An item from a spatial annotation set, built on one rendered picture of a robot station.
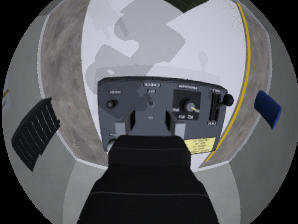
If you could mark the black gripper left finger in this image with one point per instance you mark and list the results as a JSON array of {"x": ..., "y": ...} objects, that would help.
[{"x": 124, "y": 126}]

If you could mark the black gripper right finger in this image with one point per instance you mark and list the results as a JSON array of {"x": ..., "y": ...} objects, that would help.
[{"x": 176, "y": 127}]

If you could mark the black control console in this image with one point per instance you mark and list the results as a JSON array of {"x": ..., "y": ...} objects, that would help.
[{"x": 151, "y": 96}]

